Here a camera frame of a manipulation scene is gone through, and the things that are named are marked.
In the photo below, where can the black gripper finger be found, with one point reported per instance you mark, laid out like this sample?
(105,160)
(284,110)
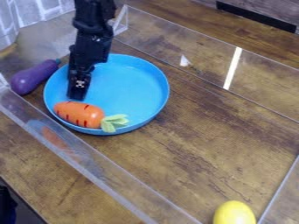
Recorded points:
(78,80)

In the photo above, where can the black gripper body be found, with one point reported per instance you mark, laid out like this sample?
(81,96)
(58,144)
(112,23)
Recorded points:
(89,50)

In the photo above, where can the blue plastic plate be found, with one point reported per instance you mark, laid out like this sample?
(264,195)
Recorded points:
(128,86)

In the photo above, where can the orange toy carrot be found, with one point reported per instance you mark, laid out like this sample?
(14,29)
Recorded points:
(88,116)

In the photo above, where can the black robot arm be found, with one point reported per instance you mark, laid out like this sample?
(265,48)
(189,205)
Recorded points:
(92,14)

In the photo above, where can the purple toy eggplant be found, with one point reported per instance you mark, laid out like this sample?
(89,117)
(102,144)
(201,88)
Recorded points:
(26,79)

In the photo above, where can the white curtain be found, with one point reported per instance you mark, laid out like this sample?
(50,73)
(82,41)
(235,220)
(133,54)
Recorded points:
(18,13)

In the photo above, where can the yellow toy lemon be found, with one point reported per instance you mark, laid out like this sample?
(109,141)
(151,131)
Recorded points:
(233,212)

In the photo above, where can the clear acrylic enclosure wall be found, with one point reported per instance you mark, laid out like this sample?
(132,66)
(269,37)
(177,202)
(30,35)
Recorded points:
(221,144)

